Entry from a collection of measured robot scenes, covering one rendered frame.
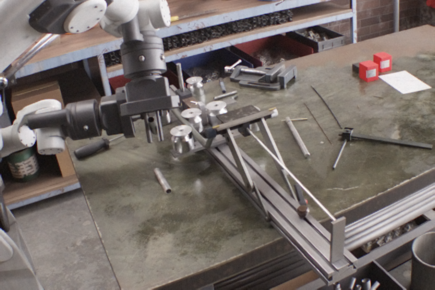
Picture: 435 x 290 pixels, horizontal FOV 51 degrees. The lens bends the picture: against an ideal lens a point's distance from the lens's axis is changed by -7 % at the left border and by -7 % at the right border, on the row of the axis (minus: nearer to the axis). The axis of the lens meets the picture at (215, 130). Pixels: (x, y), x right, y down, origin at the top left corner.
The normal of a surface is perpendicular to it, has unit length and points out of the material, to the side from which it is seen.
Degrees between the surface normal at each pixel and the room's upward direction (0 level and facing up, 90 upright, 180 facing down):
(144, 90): 60
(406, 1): 90
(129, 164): 0
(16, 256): 90
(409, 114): 0
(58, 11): 95
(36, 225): 0
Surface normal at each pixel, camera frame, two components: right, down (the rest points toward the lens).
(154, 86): 0.05, -0.04
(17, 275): 0.33, 0.74
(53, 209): -0.11, -0.87
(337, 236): 0.40, 0.40
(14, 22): 0.15, 0.35
